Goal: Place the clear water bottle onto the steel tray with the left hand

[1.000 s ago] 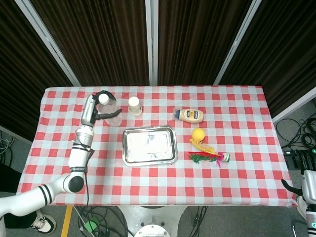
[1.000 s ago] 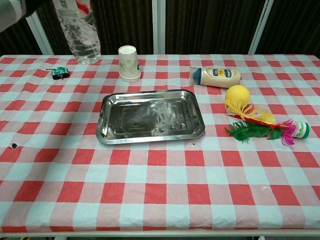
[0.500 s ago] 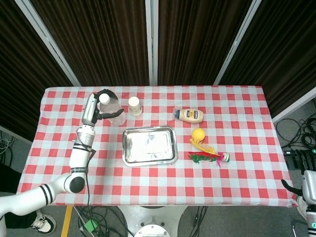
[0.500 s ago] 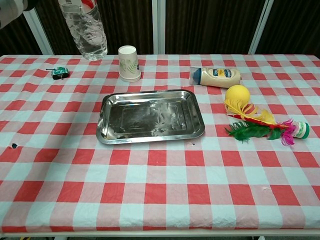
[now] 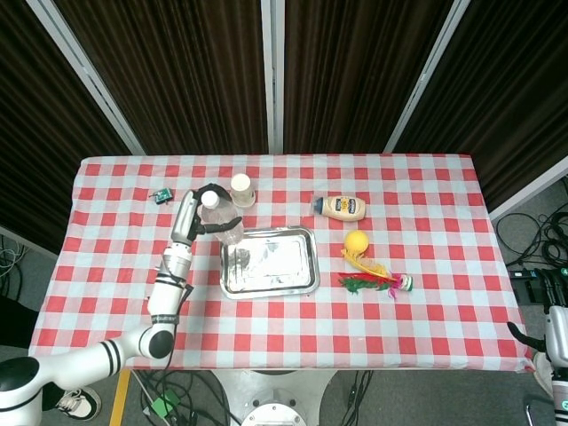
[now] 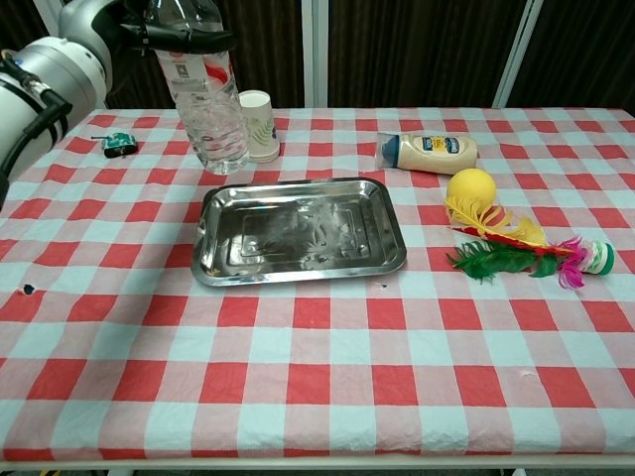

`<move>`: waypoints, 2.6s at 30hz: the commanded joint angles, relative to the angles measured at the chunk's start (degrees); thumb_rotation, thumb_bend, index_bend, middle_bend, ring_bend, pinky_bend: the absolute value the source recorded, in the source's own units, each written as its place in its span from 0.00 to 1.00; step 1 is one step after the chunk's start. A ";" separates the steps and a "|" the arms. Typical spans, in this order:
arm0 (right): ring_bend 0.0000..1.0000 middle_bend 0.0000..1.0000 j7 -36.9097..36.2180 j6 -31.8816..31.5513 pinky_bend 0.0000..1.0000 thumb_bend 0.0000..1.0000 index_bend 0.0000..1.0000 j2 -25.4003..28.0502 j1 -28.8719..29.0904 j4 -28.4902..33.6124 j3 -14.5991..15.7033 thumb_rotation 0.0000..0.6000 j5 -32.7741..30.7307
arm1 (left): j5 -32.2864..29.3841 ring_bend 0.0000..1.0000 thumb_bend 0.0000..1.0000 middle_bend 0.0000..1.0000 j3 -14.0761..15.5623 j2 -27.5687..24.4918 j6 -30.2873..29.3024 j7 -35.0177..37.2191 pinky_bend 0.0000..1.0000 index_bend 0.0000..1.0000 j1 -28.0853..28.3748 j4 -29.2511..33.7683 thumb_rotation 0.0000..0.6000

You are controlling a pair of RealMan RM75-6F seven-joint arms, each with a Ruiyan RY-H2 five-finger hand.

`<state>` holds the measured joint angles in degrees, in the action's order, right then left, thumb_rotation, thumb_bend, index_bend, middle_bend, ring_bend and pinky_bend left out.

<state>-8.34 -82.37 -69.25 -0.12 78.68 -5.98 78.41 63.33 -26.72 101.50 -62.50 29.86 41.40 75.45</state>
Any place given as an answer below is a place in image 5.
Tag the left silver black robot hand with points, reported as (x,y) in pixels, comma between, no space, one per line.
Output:
(195,217)

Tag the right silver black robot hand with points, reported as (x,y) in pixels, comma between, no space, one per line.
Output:
(552,328)

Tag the clear plastic water bottle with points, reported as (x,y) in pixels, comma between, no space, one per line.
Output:
(219,217)

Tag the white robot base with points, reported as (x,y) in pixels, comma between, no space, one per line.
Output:
(270,399)

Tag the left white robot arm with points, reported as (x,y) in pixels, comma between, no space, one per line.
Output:
(111,337)

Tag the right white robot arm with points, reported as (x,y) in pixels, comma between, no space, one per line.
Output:
(561,397)

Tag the silver metal tray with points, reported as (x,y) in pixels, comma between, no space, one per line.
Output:
(269,262)

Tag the mayonnaise squeeze bottle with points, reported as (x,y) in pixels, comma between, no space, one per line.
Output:
(341,207)

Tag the small green circuit board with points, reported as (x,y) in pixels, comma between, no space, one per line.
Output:
(161,195)

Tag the white paper cup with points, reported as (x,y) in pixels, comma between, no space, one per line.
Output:
(242,191)

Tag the yellow ball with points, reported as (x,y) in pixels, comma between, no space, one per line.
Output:
(357,242)

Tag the red white checkered tablecloth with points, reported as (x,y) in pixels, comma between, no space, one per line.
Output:
(333,319)

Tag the yellow feather shuttlecock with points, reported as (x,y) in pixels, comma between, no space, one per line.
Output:
(364,262)

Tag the colourful feather shuttlecock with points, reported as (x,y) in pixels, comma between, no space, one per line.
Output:
(377,283)

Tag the green plug connector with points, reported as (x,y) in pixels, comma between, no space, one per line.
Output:
(163,403)

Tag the yellow floor tape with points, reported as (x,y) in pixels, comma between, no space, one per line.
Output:
(120,398)

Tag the black white sneaker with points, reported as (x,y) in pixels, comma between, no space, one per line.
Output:
(75,403)

